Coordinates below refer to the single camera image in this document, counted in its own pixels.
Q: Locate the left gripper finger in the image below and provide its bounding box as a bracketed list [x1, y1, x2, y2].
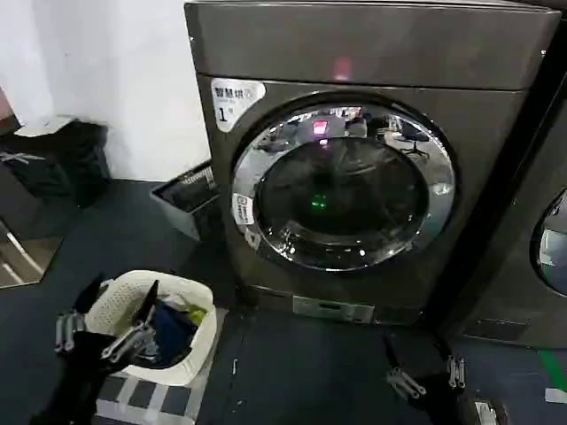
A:
[55, 276, 104, 354]
[101, 279, 159, 360]

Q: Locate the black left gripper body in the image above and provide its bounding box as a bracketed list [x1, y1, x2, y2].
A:
[64, 329, 134, 390]

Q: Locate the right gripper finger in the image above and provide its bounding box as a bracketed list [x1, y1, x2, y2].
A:
[433, 338, 467, 391]
[383, 335, 428, 398]

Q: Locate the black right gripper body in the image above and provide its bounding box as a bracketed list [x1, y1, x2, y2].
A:
[418, 374, 482, 425]

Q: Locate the white plastic laundry basket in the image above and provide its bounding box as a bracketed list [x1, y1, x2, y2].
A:
[83, 269, 218, 389]

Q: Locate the dark blue garment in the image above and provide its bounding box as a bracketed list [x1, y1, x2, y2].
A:
[152, 303, 200, 353]

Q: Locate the grey checked floor mat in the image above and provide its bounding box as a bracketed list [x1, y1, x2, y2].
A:
[95, 370, 209, 424]

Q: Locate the white cloth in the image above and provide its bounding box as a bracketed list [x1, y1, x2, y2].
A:
[167, 294, 197, 312]

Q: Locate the grey slatted plastic crate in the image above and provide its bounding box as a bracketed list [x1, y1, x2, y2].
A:
[149, 159, 225, 243]

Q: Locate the round glass dryer door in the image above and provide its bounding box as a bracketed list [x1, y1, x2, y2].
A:
[230, 90, 457, 272]
[529, 188, 567, 298]

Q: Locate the black bin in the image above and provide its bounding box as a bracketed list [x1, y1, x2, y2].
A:
[55, 120, 113, 209]

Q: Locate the flat cardboard piece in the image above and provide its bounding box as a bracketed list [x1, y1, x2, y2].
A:
[12, 114, 75, 136]

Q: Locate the grey front-load dryer with sticker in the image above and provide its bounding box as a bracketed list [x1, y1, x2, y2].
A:
[183, 0, 563, 329]

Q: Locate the black box with crossed straps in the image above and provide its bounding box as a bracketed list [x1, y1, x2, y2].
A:
[0, 139, 74, 201]

